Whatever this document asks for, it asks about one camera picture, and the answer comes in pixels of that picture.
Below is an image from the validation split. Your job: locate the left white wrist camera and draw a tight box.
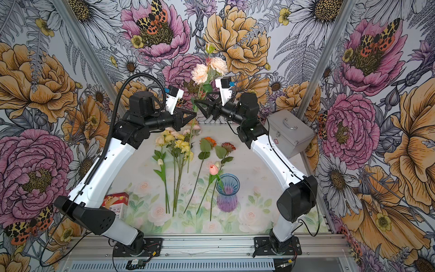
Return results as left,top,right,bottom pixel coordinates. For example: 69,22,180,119
165,86,184,115

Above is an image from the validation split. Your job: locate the red white bandage box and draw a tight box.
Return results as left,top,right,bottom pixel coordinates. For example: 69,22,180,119
102,192,129,220

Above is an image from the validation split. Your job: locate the dark red gerbera stem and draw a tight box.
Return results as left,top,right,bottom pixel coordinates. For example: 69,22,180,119
210,142,236,221

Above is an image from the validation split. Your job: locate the yellow rose bunch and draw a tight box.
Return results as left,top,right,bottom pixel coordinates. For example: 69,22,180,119
163,135,193,216

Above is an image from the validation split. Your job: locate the white tulip left stem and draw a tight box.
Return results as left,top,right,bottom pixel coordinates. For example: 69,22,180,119
153,155,170,214

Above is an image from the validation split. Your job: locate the pale pink rose spray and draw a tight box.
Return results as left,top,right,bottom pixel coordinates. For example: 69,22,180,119
163,128,185,141

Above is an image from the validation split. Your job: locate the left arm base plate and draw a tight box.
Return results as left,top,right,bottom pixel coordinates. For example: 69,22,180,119
113,238,163,258

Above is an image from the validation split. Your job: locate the aluminium front rail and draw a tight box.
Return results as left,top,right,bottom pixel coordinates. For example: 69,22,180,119
60,233,354,261

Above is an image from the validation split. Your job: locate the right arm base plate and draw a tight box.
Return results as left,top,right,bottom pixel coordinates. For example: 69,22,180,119
253,236,302,257

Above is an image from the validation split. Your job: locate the orange gerbera stem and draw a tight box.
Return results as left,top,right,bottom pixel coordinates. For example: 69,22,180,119
184,137,216,213

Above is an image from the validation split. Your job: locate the pink rosebud spray stem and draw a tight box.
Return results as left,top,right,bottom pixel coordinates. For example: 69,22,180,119
182,125,202,136

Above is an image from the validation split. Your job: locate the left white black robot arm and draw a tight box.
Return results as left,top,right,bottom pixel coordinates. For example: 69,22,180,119
54,87,196,256

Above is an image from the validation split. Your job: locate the silver first aid case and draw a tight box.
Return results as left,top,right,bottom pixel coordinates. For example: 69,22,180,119
267,110,315,159

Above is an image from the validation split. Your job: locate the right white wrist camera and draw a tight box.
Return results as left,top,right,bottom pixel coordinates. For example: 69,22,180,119
215,77,235,106

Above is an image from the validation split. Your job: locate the blue purple glass vase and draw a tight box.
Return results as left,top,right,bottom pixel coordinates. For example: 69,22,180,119
216,173,240,213

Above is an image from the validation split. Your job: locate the green circuit board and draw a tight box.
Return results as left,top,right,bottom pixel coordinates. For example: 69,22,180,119
125,259,148,270

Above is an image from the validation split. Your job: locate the peach rose stem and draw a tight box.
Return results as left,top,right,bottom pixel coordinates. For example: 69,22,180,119
153,136,166,163

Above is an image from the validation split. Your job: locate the white tulip right stem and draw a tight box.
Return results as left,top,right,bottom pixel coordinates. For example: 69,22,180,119
197,174,218,214

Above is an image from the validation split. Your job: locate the black corrugated cable hose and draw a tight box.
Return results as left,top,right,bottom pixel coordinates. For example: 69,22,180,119
84,73,167,186

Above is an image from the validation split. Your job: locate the pink tulip stem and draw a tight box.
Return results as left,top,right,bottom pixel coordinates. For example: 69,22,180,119
208,164,224,189

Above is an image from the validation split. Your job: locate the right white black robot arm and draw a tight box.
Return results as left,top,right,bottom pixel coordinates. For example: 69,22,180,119
194,93,318,256

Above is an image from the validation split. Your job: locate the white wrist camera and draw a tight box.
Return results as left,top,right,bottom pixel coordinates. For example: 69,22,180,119
165,86,184,115
215,77,235,106

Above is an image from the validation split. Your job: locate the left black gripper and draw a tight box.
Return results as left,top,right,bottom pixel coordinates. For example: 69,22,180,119
144,106,197,132

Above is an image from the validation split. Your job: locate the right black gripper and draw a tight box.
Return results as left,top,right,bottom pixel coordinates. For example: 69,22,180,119
195,92,247,125

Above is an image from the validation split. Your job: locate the white tulip stem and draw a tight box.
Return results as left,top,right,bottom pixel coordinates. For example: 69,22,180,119
197,174,218,214
153,155,170,214

